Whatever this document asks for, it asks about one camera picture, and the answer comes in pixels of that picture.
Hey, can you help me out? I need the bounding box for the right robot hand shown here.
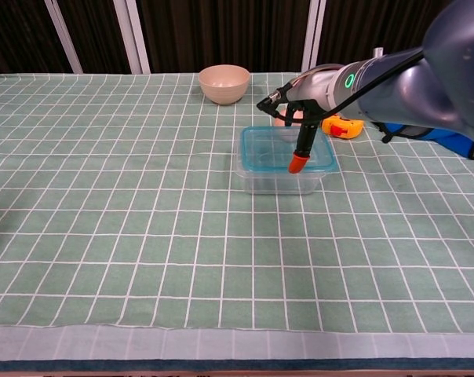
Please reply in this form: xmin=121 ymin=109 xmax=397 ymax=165
xmin=279 ymin=62 xmax=344 ymax=174

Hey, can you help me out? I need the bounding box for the blue container lid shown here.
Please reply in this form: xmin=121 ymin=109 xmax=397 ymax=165
xmin=240 ymin=125 xmax=338 ymax=174

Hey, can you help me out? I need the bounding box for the clear plastic container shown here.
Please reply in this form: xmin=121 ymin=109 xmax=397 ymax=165
xmin=232 ymin=129 xmax=338 ymax=196

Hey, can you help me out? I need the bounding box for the pink peach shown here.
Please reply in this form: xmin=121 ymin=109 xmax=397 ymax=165
xmin=273 ymin=108 xmax=305 ymax=130

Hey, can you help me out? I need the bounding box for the yellow tape measure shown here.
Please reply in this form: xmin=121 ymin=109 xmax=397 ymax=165
xmin=321 ymin=115 xmax=365 ymax=140

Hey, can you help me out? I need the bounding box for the beige bowl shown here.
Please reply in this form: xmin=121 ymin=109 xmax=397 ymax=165
xmin=198 ymin=64 xmax=251 ymax=106

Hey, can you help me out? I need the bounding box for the black pleated curtain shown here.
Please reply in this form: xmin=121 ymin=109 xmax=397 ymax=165
xmin=0 ymin=0 xmax=458 ymax=75

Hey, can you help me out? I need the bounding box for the blue grey oven mitt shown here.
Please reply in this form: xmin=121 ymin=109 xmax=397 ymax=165
xmin=372 ymin=121 xmax=474 ymax=158

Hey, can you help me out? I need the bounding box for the green checked tablecloth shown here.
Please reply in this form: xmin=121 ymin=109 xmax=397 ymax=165
xmin=0 ymin=69 xmax=474 ymax=364

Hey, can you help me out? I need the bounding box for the white frame post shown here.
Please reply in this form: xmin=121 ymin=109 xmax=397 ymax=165
xmin=125 ymin=0 xmax=151 ymax=75
xmin=301 ymin=0 xmax=326 ymax=73

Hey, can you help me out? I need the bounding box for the thin grey frame post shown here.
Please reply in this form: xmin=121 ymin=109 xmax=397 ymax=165
xmin=44 ymin=0 xmax=84 ymax=75

